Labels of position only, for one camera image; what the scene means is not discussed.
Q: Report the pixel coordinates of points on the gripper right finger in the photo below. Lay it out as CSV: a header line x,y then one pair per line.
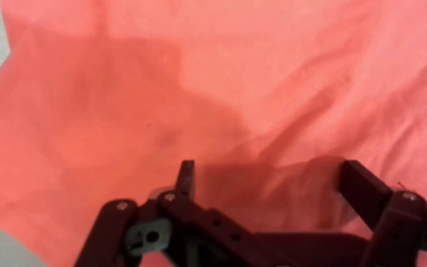
x,y
391,211

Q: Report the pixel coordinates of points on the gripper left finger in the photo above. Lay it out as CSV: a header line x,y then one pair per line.
x,y
184,218

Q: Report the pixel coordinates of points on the orange shirt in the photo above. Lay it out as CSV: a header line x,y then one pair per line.
x,y
213,104

